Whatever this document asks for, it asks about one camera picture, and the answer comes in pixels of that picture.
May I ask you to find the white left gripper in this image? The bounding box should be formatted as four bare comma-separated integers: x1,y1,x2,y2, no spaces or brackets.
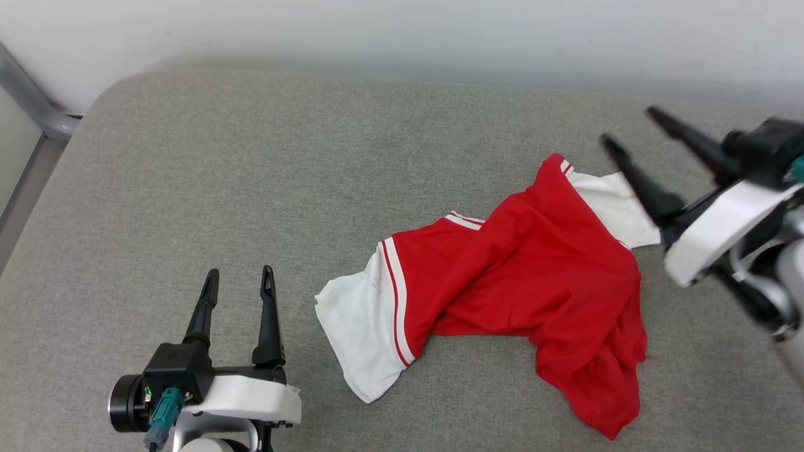
108,265,303,435

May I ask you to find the grey metal frame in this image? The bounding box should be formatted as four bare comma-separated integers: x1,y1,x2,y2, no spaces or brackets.
0,43,83,272

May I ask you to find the teal left cable connector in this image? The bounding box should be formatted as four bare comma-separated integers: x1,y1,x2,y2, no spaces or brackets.
144,387,187,452

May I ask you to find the red and white t-shirt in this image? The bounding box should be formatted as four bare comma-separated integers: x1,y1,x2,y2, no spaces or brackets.
315,153,662,441

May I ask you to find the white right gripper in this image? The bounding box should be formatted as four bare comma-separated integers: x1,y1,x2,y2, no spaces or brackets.
600,106,804,288

